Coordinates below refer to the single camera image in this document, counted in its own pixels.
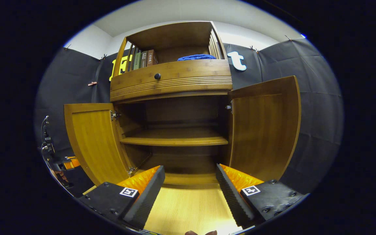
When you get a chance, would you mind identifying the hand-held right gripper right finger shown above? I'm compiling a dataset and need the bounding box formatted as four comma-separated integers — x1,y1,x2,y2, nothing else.
216,164,306,229

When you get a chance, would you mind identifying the wooden inner shelf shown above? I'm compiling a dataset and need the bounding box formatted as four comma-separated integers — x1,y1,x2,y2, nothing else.
120,127,229,146

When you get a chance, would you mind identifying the wooden double-door shoe cabinet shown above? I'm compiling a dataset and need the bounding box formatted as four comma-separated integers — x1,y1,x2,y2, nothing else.
64,21,302,186

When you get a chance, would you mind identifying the wooden cabinet drawer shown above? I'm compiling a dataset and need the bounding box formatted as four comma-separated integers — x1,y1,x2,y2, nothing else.
110,59,233,102

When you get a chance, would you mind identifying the reddish brown book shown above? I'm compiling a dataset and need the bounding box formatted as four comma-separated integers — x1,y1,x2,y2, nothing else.
147,49,158,67

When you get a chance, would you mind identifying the wooden shoe cabinet door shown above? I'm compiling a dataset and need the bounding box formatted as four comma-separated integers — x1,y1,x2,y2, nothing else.
64,103,133,186
228,76,302,182

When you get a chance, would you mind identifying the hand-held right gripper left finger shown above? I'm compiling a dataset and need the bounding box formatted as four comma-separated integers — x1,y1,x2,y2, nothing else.
77,165,165,229

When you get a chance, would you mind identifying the black backdrop cloth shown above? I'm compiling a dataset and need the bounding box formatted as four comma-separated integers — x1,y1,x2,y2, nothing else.
35,38,343,196

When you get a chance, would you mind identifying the blue cloth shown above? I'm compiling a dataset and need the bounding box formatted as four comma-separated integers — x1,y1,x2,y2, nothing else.
178,54,216,61

